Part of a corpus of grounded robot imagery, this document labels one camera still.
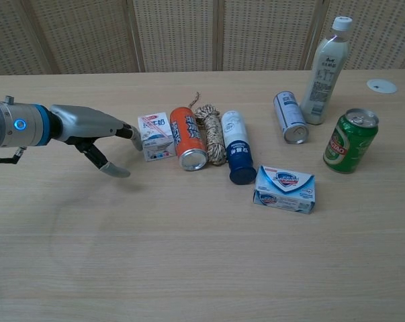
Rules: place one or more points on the slim silver blue can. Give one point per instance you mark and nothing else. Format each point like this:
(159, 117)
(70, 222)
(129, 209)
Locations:
(289, 115)

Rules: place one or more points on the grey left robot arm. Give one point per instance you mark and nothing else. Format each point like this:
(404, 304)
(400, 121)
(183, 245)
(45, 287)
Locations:
(7, 124)

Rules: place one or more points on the woven wooden folding screen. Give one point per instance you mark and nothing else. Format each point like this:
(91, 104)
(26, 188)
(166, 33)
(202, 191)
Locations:
(175, 33)

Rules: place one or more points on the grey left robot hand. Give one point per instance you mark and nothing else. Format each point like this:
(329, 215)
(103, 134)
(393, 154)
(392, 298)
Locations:
(84, 124)

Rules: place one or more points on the small white red carton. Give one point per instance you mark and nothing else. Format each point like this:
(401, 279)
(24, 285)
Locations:
(156, 141)

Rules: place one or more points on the white round grommet cover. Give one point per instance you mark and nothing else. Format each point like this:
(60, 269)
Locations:
(381, 86)

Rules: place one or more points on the white and blue spray bottle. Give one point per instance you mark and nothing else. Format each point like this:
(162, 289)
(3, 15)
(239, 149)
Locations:
(237, 147)

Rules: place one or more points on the beige bottle white cap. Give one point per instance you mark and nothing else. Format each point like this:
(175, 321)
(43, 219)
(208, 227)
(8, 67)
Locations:
(324, 77)

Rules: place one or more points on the green beer can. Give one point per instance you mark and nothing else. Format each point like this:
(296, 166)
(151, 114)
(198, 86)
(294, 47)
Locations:
(350, 144)

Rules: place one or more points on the orange drink can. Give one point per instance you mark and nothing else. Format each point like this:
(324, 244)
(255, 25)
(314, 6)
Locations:
(187, 134)

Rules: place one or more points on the white blue soap box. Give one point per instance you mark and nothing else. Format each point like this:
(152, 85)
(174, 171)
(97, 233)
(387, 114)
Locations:
(284, 191)

